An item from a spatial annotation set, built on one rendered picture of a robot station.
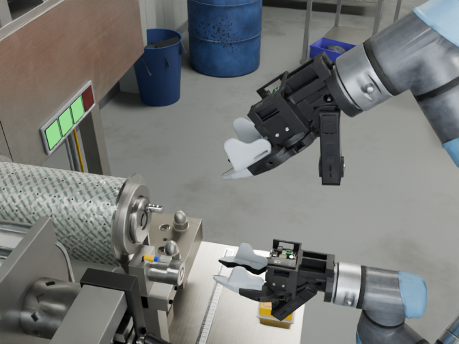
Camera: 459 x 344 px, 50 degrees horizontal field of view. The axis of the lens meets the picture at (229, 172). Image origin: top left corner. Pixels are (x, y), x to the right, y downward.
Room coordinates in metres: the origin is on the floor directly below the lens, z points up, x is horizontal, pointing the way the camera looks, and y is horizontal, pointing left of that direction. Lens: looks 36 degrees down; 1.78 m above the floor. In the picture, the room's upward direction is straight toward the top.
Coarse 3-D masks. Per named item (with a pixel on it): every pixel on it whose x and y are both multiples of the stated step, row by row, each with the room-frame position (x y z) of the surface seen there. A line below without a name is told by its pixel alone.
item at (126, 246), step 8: (136, 184) 0.62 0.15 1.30; (128, 192) 0.60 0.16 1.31; (136, 192) 0.61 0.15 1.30; (144, 192) 0.63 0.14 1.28; (128, 200) 0.58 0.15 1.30; (128, 208) 0.57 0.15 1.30; (120, 216) 0.56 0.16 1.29; (128, 216) 0.57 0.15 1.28; (120, 224) 0.55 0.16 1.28; (128, 224) 0.57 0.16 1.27; (120, 232) 0.55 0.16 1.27; (128, 232) 0.56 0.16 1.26; (120, 240) 0.54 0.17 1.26; (128, 240) 0.56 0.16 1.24; (120, 248) 0.55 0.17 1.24; (128, 248) 0.55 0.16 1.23; (136, 248) 0.58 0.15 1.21
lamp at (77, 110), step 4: (80, 96) 1.10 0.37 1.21; (76, 100) 1.08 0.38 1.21; (80, 100) 1.10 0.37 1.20; (72, 104) 1.06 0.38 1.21; (76, 104) 1.08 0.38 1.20; (80, 104) 1.10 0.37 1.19; (72, 108) 1.06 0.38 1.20; (76, 108) 1.08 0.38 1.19; (80, 108) 1.09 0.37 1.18; (72, 112) 1.06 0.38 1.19; (76, 112) 1.07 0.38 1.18; (80, 112) 1.09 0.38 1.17; (76, 116) 1.07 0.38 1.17; (80, 116) 1.09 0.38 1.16; (76, 120) 1.07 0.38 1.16
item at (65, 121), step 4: (68, 108) 1.04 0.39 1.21; (64, 112) 1.02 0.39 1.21; (68, 112) 1.04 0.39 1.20; (60, 116) 1.00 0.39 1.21; (64, 116) 1.02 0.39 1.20; (68, 116) 1.04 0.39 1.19; (60, 120) 1.00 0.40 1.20; (64, 120) 1.02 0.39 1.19; (68, 120) 1.03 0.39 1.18; (60, 124) 1.00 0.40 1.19; (64, 124) 1.01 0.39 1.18; (68, 124) 1.03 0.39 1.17; (64, 128) 1.01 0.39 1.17; (68, 128) 1.03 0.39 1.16; (64, 132) 1.01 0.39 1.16
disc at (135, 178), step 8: (136, 176) 0.64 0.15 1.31; (128, 184) 0.61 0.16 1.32; (144, 184) 0.66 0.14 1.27; (120, 192) 0.58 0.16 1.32; (120, 200) 0.57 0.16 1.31; (120, 208) 0.57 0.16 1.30; (112, 216) 0.55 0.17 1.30; (112, 224) 0.54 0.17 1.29; (112, 232) 0.54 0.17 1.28; (112, 240) 0.53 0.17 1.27; (112, 248) 0.53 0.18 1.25; (120, 256) 0.54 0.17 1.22; (128, 256) 0.57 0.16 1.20
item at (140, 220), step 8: (136, 200) 0.60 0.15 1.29; (144, 200) 0.61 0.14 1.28; (136, 208) 0.59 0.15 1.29; (144, 208) 0.60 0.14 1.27; (136, 216) 0.57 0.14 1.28; (144, 216) 0.60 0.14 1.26; (136, 224) 0.57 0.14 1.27; (144, 224) 0.60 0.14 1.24; (136, 232) 0.56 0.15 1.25; (144, 232) 0.59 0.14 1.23; (136, 240) 0.56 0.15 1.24
